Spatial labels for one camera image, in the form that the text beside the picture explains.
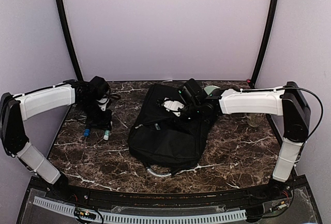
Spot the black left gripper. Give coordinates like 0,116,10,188
78,99,113,131

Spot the black blue-capped marker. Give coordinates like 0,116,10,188
83,125,91,137

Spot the green white marker pen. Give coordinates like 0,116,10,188
103,130,110,140

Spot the black student bag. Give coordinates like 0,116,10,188
128,84,217,175

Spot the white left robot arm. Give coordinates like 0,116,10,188
1,76,112,201

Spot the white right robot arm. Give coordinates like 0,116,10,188
177,79,314,200

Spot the pale green ceramic bowl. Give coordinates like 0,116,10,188
204,85,220,95

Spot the beige ceramic mug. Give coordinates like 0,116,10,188
245,113,265,128

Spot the small circuit board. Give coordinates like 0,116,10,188
74,208,96,220

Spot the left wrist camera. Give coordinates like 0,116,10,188
89,76,111,111

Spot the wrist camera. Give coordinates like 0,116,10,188
157,97,185,117
89,76,111,111

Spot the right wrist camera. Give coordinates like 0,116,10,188
157,97,185,117

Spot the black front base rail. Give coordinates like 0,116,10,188
28,176,308,212

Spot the white slotted cable duct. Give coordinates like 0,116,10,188
33,197,247,223

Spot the left black corner post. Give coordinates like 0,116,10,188
55,0,83,80

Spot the black corner post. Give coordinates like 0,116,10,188
249,0,278,88
55,0,83,80

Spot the right black corner post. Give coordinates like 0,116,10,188
249,0,278,88

